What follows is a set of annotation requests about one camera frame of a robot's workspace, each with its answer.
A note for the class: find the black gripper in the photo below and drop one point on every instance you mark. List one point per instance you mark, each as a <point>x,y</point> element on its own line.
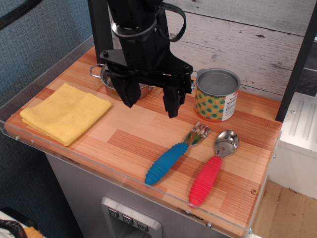
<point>145,57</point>

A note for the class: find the red handled spoon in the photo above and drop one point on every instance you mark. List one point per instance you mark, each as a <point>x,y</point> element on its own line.
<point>225,145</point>

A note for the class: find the yellow cloth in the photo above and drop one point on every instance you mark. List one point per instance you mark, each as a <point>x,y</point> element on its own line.
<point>66,114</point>

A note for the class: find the clear acrylic table guard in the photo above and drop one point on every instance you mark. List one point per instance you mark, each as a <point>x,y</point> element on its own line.
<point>112,158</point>

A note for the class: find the white cabinet at right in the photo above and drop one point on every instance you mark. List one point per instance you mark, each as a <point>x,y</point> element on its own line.
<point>294,161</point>

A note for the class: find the blue handled fork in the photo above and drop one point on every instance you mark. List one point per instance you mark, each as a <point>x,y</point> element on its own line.
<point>165,162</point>

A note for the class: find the grey toy cabinet panel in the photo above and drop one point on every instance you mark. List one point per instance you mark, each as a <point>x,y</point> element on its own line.
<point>125,222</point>

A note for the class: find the green patterned tin can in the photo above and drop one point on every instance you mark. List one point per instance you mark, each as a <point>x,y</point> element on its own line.
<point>216,94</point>

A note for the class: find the small steel pot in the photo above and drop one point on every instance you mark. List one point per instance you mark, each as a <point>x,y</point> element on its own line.
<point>106,80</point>

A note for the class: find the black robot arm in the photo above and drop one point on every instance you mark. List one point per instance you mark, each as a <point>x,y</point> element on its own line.
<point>135,13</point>

